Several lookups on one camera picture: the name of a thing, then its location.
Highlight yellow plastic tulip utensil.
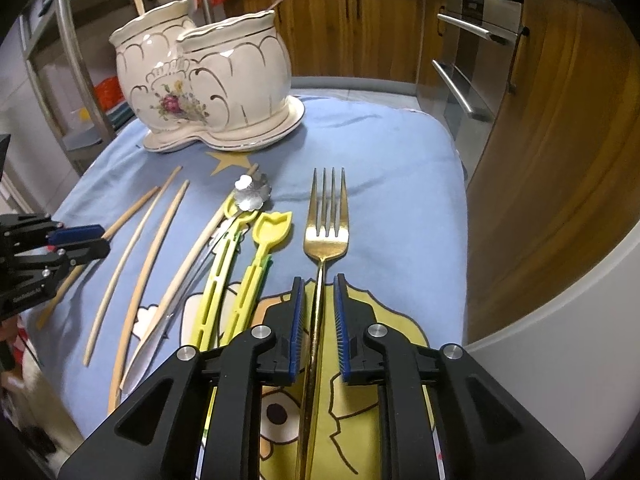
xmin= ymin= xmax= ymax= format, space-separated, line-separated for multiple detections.
xmin=192 ymin=195 xmax=261 ymax=352
xmin=217 ymin=211 xmax=292 ymax=348

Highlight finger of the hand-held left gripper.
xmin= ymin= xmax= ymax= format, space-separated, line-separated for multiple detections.
xmin=9 ymin=238 xmax=112 ymax=288
xmin=0 ymin=213 xmax=104 ymax=249

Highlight gold metal fork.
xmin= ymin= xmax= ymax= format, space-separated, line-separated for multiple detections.
xmin=298 ymin=166 xmax=351 ymax=480

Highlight clear plastic container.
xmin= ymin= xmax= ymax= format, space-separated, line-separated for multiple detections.
xmin=62 ymin=105 xmax=110 ymax=152

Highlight metal storage rack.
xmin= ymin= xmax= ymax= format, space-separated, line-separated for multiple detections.
xmin=20 ymin=0 xmax=217 ymax=177

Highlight person's left forearm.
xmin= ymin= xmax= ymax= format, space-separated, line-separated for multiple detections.
xmin=0 ymin=320 xmax=85 ymax=471

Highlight stainless built-in oven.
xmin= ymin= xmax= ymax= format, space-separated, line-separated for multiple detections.
xmin=432 ymin=0 xmax=532 ymax=161

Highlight wooden cabinet beside oven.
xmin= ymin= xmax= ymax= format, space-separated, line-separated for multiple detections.
xmin=464 ymin=0 xmax=640 ymax=343

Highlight wooden chopstick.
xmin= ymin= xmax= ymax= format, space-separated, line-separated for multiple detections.
xmin=82 ymin=165 xmax=184 ymax=367
xmin=107 ymin=179 xmax=191 ymax=415
xmin=36 ymin=186 xmax=162 ymax=331

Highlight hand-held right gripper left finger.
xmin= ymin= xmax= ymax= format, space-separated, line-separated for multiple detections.
xmin=57 ymin=276 xmax=306 ymax=480

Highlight wooden base cabinet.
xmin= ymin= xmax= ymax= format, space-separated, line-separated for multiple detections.
xmin=225 ymin=0 xmax=436 ymax=86

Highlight silver flower spoon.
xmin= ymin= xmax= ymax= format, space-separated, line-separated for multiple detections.
xmin=145 ymin=172 xmax=273 ymax=336

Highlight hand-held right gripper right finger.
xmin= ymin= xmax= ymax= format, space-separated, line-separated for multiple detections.
xmin=334 ymin=273 xmax=586 ymax=480

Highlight floral ceramic utensil holder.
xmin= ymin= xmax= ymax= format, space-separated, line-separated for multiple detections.
xmin=109 ymin=1 xmax=306 ymax=153

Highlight blue cartoon printed blanket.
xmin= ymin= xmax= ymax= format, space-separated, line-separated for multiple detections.
xmin=20 ymin=87 xmax=471 ymax=480

